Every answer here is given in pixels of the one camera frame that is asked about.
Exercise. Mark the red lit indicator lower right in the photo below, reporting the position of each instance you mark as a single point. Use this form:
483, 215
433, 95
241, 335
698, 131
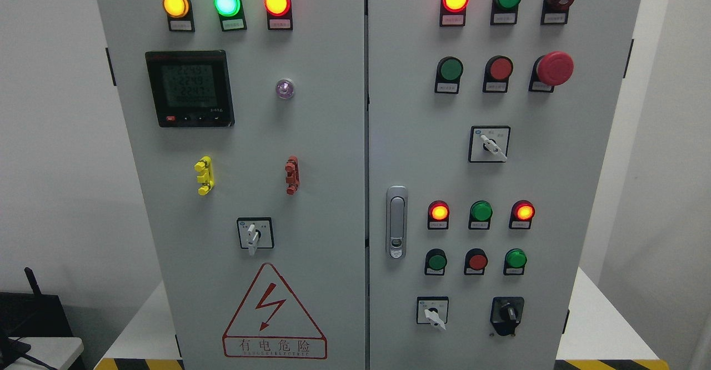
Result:
521, 215

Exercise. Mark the red push button upper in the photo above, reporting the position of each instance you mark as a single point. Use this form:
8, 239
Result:
496, 74

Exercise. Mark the red push button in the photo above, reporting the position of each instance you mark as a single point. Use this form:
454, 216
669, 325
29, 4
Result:
496, 74
475, 262

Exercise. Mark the grey left cabinet door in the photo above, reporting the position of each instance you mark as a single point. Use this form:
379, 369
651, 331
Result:
319, 233

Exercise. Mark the small clear lamp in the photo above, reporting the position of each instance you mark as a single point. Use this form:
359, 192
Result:
285, 88

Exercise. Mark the green push button upper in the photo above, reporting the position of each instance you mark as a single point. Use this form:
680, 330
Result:
447, 77

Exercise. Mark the red terminal connector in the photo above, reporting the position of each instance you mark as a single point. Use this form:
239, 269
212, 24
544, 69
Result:
292, 175

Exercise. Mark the yellow indicator light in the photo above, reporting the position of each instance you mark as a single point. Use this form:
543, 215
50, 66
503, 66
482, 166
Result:
179, 15

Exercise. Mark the silver door handle lock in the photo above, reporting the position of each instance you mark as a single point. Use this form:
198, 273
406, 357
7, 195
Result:
396, 219

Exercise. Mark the green push button lower left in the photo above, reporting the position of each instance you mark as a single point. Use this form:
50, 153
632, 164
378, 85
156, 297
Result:
435, 262

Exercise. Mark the lower white rotary switch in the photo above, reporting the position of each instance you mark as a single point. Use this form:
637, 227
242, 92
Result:
433, 311

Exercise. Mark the black rotary selector switch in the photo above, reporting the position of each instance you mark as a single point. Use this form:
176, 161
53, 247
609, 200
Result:
506, 314

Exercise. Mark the red electrical hazard sticker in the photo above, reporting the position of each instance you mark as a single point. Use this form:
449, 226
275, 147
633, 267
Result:
272, 323

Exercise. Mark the grey right cabinet door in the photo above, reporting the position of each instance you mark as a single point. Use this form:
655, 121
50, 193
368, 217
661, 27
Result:
420, 139

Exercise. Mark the green lit indicator light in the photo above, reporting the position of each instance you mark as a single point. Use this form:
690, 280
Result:
231, 15

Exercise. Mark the grey cabinet door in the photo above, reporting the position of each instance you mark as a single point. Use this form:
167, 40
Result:
420, 139
319, 233

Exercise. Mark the black box with antenna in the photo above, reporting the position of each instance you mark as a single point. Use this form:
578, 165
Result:
33, 314

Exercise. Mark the black digital power meter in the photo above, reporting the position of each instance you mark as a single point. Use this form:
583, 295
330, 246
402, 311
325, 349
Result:
191, 88

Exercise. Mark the red lit indicator light left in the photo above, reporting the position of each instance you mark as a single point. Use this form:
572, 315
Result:
279, 14

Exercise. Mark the white platform with hazard stripe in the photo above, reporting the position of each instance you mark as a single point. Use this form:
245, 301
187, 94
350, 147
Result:
596, 336

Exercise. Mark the door rotary switch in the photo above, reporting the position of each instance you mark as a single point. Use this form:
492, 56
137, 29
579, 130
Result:
255, 233

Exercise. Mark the green push button lower right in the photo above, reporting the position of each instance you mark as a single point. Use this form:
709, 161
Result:
514, 262

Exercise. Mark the green indicator top right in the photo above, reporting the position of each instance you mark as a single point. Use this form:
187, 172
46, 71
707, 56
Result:
504, 12

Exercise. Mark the dark red buzzer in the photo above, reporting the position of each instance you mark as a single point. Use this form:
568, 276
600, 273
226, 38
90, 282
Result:
555, 12

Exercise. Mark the white side table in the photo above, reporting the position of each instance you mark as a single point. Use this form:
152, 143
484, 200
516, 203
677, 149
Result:
57, 352

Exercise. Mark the red push button lower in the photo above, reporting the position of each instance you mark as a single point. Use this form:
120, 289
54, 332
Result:
475, 262

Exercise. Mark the yellow terminal connector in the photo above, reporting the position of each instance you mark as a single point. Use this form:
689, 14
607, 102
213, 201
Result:
205, 175

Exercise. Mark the red lit indicator lower left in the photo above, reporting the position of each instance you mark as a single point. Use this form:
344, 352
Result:
438, 215

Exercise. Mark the green push button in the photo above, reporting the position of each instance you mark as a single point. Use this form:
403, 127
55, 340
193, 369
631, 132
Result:
435, 262
447, 77
514, 262

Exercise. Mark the upper right rotary switch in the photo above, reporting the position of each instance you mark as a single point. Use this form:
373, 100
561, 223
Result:
489, 144

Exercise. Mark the green indicator lower middle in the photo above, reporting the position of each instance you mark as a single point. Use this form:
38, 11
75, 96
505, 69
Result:
480, 215

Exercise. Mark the red emergency stop button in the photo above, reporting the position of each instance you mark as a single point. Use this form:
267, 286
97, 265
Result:
550, 70

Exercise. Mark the red lit indicator top right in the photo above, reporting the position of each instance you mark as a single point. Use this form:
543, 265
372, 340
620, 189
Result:
452, 13

